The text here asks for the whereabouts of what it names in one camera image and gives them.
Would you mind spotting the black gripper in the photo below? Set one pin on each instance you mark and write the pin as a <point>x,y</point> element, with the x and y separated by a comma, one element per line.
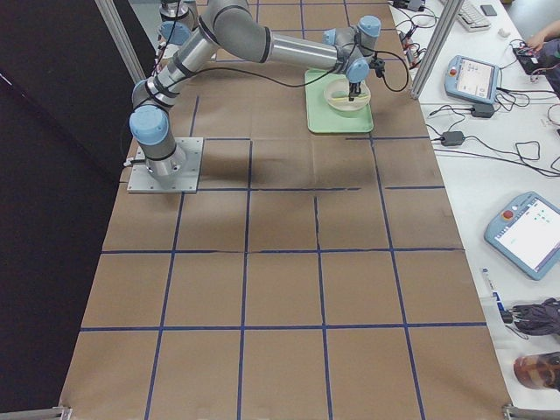
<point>353,87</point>

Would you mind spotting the white round plate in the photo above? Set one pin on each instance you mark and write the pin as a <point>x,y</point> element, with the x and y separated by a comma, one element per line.
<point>340,87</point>

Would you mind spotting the yellow plastic fork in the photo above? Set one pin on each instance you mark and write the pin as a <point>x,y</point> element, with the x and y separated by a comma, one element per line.
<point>344,99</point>

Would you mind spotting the light green tray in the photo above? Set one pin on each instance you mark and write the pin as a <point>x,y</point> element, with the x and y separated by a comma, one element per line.
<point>329,111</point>

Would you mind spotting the black power adapter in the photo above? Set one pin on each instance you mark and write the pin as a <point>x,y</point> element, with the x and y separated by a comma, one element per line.
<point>452,138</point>
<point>482,110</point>

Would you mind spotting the far teach pendant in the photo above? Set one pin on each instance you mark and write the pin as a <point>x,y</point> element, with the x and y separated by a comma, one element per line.
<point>471,79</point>

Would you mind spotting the teach pendant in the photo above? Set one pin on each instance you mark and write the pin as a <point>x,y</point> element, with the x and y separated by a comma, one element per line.
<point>526,232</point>
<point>471,79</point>

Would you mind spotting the white keyboard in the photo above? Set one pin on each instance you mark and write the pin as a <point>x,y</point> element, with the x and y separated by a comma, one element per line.
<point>471,19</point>

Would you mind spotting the black smartphone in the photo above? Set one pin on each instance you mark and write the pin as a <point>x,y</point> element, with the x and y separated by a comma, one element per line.
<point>488,10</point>

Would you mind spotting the near teach pendant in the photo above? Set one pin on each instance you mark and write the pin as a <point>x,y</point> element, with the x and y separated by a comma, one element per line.
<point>526,232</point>

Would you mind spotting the dark folded umbrella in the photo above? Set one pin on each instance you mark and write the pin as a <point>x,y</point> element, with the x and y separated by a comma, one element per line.
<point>534,319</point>

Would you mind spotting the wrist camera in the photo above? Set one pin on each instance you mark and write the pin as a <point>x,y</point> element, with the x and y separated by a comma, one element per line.
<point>378,65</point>

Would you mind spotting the aluminium frame post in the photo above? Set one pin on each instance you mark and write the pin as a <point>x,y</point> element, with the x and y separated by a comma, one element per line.
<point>438,38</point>

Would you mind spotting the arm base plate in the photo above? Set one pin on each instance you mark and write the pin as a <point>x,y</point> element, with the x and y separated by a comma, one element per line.
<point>179,173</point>

